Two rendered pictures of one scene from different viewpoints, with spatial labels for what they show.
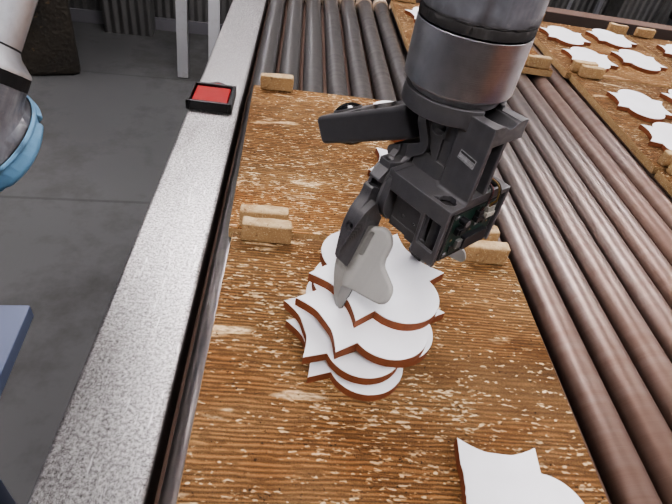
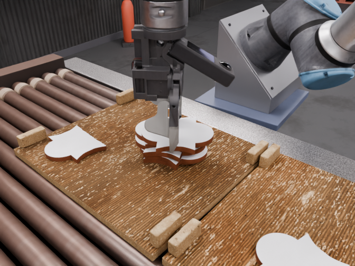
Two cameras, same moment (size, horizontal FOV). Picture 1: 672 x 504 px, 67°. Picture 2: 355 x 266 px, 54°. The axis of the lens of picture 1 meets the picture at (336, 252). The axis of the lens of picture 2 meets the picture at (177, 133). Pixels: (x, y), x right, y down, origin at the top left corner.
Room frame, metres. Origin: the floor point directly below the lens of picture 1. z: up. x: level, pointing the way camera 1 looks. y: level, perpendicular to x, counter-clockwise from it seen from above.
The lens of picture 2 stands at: (0.79, -0.41, 1.35)
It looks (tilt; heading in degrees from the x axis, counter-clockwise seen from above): 32 degrees down; 140
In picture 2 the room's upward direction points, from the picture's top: straight up
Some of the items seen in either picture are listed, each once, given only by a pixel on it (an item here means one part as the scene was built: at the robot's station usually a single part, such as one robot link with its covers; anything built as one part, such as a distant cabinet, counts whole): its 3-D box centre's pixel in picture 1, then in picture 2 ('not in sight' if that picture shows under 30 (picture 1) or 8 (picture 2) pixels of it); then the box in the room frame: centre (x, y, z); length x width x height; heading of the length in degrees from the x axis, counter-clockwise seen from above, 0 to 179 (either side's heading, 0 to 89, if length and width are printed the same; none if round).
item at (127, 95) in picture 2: not in sight; (126, 96); (0.07, 0.03, 0.95); 0.06 x 0.02 x 0.03; 98
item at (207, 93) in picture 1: (211, 97); not in sight; (0.81, 0.26, 0.92); 0.06 x 0.06 x 0.01; 9
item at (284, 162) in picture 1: (356, 158); (347, 258); (0.69, 0.00, 0.93); 0.41 x 0.35 x 0.02; 10
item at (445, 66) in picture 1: (467, 57); (164, 13); (0.35, -0.06, 1.22); 0.08 x 0.08 x 0.05
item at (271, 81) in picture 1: (277, 82); not in sight; (0.86, 0.16, 0.95); 0.06 x 0.02 x 0.03; 100
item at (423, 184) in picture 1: (439, 167); (160, 62); (0.34, -0.06, 1.14); 0.09 x 0.08 x 0.12; 46
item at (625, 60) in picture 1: (601, 48); not in sight; (1.49, -0.60, 0.94); 0.41 x 0.35 x 0.04; 8
